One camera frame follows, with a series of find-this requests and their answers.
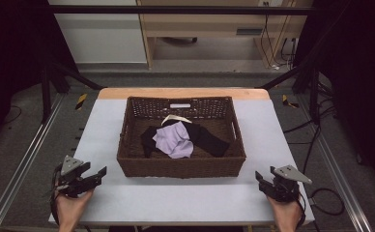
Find brown wicker basket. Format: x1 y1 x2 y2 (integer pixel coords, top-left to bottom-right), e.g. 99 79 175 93
116 95 247 179

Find black curtain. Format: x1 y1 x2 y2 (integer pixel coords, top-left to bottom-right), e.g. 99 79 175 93
293 0 375 196
0 0 80 156

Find black floor cables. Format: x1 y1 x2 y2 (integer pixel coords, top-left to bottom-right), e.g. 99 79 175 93
283 96 338 177

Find person's right hand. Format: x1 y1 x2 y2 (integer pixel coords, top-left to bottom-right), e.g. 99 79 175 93
267 195 304 226

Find light wooden desk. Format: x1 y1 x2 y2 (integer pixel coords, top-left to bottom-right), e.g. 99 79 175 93
136 0 315 71

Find pale grey table mat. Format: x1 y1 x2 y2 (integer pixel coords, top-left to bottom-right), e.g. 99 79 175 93
47 98 316 227

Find lilac cloth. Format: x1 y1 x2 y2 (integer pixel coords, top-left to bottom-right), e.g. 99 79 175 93
152 121 195 160

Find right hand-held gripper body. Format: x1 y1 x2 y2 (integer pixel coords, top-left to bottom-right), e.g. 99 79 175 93
270 164 313 204

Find wooden table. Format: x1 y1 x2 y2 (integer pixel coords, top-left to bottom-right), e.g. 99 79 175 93
97 87 271 102

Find yellow black tape marker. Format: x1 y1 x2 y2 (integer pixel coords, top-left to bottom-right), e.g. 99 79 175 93
74 93 89 111
281 94 300 109

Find cream cloth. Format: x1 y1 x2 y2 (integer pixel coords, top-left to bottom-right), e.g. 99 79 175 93
160 114 193 127

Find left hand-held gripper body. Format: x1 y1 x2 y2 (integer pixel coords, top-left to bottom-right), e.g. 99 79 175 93
51 155 93 199

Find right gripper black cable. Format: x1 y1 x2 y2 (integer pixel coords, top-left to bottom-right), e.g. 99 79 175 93
296 189 307 230

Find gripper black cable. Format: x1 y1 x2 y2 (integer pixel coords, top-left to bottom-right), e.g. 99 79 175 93
48 164 64 226
296 189 307 230

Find black cloth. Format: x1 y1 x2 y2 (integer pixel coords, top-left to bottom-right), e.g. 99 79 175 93
139 119 231 160

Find black metal frame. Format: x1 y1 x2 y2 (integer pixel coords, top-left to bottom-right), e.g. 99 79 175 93
40 4 323 125

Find black cables at desk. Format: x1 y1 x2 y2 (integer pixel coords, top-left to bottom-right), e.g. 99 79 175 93
260 1 299 71

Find aluminium floor rail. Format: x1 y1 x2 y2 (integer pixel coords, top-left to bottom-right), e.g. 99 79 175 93
296 96 374 232
0 92 67 232

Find person's left hand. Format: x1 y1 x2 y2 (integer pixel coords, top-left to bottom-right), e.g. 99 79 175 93
54 188 95 226

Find white cabinet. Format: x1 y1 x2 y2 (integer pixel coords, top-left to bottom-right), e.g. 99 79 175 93
47 0 148 65

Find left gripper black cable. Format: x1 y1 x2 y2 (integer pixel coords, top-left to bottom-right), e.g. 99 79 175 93
48 164 64 226

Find black looped floor cable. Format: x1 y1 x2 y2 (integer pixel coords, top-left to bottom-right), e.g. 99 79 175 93
308 188 346 217

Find grey box under desk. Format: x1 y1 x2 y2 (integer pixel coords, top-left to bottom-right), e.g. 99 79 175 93
236 28 264 37

